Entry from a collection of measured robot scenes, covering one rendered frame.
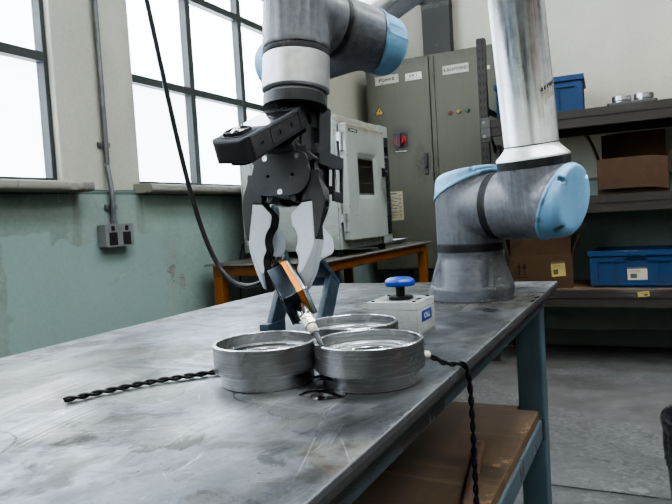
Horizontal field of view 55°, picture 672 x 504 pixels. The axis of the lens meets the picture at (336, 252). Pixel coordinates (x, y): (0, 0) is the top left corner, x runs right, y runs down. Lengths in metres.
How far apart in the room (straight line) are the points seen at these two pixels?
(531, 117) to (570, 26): 3.72
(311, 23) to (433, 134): 3.88
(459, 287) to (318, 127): 0.48
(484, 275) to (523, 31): 0.39
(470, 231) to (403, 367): 0.57
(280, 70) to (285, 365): 0.31
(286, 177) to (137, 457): 0.33
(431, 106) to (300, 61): 3.92
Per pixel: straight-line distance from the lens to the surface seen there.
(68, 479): 0.47
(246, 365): 0.60
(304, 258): 0.66
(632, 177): 4.04
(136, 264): 2.78
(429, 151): 4.57
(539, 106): 1.06
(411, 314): 0.82
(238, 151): 0.62
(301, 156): 0.67
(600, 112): 4.02
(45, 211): 2.49
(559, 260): 4.12
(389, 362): 0.57
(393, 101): 4.70
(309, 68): 0.70
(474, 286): 1.11
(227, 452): 0.47
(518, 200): 1.05
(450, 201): 1.12
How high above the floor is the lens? 0.96
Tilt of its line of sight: 3 degrees down
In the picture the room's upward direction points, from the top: 3 degrees counter-clockwise
